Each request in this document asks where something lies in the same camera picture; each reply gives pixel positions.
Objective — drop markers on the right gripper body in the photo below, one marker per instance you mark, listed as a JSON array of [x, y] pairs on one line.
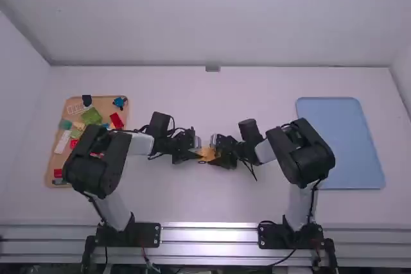
[[228, 152]]

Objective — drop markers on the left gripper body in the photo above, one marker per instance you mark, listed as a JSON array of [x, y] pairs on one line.
[[181, 145]]

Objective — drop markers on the yellow toy car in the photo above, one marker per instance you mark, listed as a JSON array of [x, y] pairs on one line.
[[207, 153]]

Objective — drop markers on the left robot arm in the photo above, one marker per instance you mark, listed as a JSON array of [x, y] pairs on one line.
[[109, 203]]

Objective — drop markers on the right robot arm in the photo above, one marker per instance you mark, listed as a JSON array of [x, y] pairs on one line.
[[302, 203]]

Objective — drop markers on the tan tray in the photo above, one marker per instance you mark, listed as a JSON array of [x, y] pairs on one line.
[[123, 133]]

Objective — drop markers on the small teal toy brick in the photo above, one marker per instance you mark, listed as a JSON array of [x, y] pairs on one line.
[[105, 124]]

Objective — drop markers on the silver rails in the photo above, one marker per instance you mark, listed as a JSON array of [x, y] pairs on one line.
[[208, 238]]

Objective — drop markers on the yellow toy brick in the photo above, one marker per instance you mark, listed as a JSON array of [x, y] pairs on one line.
[[79, 126]]

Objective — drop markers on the dark blue toy brick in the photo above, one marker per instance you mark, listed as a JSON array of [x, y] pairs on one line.
[[86, 100]]

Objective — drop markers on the pale green toy brick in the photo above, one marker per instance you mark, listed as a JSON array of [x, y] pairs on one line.
[[75, 134]]

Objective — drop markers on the small red toy brick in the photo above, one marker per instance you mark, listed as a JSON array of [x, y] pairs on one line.
[[74, 144]]

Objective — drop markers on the clear toy brick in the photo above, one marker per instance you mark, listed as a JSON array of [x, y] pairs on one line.
[[74, 109]]

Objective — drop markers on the blue mat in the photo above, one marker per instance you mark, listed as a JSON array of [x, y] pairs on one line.
[[340, 133]]

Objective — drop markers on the white toy brick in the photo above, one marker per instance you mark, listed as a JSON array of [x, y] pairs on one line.
[[62, 142]]

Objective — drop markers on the grey toy brick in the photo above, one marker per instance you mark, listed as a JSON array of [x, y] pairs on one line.
[[57, 182]]

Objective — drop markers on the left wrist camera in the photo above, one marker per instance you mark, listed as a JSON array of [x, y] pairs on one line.
[[198, 143]]

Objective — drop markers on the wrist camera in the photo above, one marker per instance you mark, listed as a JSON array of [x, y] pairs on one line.
[[213, 140], [198, 143]]

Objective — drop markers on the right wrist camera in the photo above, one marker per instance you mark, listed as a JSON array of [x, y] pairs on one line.
[[213, 140]]

